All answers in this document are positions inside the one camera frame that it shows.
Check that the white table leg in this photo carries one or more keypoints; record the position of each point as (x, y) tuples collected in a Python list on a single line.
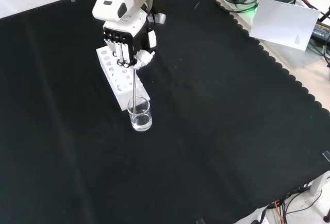
[(319, 182)]

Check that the pale board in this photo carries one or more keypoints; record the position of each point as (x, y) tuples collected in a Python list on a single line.
[(283, 23)]

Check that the black power adapter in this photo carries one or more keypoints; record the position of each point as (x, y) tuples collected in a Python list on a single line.
[(322, 31)]

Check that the clear glass beaker with water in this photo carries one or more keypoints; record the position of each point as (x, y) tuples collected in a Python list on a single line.
[(140, 121)]

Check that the white test tube rack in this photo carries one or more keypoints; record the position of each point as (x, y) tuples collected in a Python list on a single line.
[(123, 90)]

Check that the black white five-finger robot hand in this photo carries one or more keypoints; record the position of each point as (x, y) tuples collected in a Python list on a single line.
[(129, 38)]

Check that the black bench cloth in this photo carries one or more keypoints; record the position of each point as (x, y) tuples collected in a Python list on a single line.
[(206, 105)]

